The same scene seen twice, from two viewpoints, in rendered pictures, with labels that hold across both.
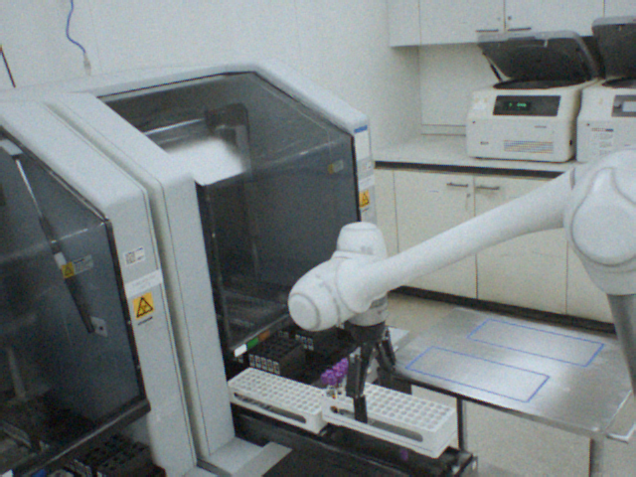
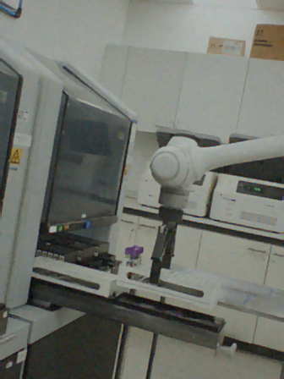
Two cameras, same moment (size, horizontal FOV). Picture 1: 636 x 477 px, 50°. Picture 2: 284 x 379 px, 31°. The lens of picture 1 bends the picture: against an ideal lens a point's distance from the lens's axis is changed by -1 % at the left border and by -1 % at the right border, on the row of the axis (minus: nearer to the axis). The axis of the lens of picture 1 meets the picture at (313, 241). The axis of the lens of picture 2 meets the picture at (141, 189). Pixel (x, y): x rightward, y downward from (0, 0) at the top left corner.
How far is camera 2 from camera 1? 76 cm
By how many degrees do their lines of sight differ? 26
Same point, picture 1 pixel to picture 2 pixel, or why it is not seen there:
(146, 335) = (10, 180)
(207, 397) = (23, 256)
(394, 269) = (230, 150)
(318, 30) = not seen: hidden behind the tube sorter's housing
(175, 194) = (52, 89)
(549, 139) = (194, 200)
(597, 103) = (227, 183)
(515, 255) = not seen: hidden behind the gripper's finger
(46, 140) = not seen: outside the picture
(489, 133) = (155, 189)
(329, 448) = (118, 307)
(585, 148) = (216, 210)
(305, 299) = (172, 155)
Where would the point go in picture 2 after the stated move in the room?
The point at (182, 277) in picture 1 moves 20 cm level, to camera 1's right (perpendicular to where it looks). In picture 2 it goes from (39, 151) to (103, 163)
